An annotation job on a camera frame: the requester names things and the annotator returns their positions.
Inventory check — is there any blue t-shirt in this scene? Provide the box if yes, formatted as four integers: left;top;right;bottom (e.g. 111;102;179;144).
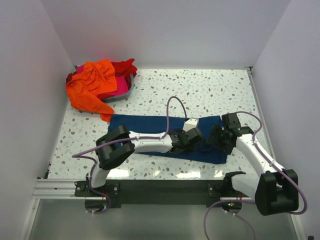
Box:
108;114;227;165

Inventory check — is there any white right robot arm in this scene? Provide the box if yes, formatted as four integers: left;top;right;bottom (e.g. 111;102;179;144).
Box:
206;112;299;216

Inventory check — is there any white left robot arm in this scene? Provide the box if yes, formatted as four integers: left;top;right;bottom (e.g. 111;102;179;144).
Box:
89;125;203;189

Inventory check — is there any grey laundry basket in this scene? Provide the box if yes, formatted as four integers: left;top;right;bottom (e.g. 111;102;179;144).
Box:
102;74;135;103

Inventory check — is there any red t-shirt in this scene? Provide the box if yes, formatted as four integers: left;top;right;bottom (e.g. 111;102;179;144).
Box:
66;58;137;100

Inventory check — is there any orange t-shirt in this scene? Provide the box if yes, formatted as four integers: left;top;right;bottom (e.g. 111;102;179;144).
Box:
65;59;118;122

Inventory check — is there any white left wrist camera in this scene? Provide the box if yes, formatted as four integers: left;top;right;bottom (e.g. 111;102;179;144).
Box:
182;118;199;132

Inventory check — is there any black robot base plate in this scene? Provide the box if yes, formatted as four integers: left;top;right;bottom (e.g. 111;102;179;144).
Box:
74;179;246;210

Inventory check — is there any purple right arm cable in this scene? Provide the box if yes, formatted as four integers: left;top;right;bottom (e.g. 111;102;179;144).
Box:
203;111;308;240

